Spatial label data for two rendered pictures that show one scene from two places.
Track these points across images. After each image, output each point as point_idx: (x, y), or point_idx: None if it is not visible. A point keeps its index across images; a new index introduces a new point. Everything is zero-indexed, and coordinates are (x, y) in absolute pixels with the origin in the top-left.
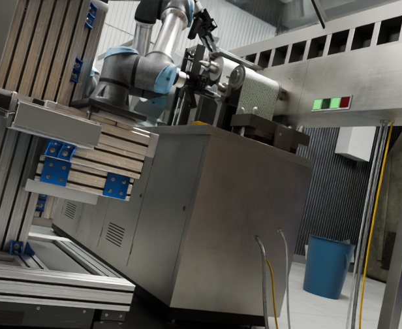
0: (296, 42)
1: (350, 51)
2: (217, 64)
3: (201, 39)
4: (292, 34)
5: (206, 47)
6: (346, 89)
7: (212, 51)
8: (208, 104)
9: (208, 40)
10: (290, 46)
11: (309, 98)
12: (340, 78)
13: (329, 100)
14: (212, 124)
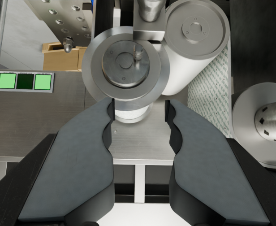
0: (123, 203)
1: None
2: (263, 130)
3: (244, 195)
4: (140, 223)
5: (196, 116)
6: None
7: (165, 102)
8: None
9: (102, 153)
10: (137, 197)
11: (63, 93)
12: (5, 118)
13: (19, 86)
14: (260, 4)
